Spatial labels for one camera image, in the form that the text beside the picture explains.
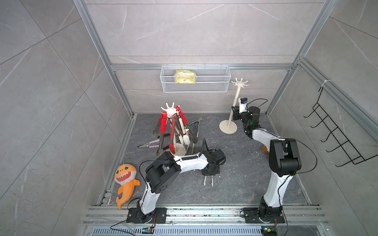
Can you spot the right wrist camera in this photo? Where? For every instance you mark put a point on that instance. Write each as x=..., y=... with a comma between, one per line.
x=243, y=105

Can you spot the white wire mesh basket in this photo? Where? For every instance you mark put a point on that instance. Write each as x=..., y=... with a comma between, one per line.
x=208, y=79

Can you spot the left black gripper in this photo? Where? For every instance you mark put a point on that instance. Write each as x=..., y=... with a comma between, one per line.
x=217, y=172

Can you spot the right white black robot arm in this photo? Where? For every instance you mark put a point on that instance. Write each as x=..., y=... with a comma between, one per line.
x=284, y=162

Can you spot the orange monster plush toy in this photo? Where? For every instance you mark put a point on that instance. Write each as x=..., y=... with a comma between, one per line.
x=125, y=176

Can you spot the red handled steel tongs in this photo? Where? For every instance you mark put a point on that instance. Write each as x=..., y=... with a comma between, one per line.
x=189, y=131

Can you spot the black wire wall hook rack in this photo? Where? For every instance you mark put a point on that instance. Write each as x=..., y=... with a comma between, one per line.
x=349, y=151

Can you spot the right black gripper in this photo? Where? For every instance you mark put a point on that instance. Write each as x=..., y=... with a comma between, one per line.
x=236, y=112

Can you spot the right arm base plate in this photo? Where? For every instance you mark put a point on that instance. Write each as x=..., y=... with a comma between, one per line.
x=254, y=215

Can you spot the yellow packet in basket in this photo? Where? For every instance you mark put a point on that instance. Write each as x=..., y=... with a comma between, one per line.
x=184, y=76

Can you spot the blue handled cream tongs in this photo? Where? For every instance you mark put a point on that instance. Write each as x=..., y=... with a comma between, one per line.
x=195, y=132

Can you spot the red sleeved steel tongs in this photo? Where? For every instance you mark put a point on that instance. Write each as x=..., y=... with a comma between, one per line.
x=161, y=126

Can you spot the slim white tongs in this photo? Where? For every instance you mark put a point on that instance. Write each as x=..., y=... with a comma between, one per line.
x=208, y=180

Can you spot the long steel white tongs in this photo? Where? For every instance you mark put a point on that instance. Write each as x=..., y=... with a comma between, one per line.
x=178, y=130

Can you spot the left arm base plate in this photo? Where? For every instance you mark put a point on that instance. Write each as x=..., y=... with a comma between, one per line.
x=157, y=216

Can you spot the brown white plush toy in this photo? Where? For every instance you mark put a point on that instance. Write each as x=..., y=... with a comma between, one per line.
x=264, y=149

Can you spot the steel tongs with ring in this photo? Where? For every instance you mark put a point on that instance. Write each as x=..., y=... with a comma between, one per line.
x=196, y=121

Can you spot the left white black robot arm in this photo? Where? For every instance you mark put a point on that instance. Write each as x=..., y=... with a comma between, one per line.
x=163, y=171

